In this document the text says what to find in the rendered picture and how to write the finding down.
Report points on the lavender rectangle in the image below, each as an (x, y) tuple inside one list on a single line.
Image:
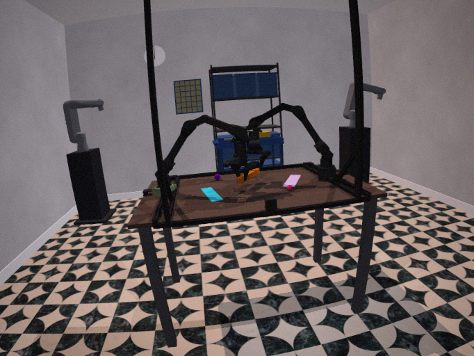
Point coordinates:
[(292, 180)]

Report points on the orange bar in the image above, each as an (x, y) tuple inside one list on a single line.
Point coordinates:
[(251, 174)]

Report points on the cyan rectangle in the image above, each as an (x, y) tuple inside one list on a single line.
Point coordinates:
[(211, 194)]

